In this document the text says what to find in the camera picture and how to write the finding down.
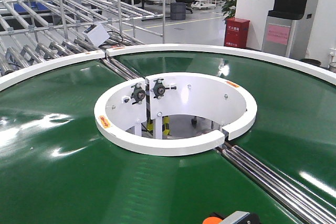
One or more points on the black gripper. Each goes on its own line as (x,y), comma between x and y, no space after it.
(237,217)

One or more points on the orange cylindrical capacitor 4680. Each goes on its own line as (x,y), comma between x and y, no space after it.
(212,220)

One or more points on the round white green conveyor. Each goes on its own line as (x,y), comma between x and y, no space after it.
(56,167)

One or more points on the red fire extinguisher cabinet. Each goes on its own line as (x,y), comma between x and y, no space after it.
(236,32)

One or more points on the grey black water dispenser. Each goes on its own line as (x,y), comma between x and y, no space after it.
(281,25)

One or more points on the grey storage crate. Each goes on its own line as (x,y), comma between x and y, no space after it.
(178,11)

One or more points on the white control box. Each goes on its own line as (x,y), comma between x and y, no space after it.
(96,34)

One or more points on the steel roller rack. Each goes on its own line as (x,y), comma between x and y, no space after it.
(35,31)

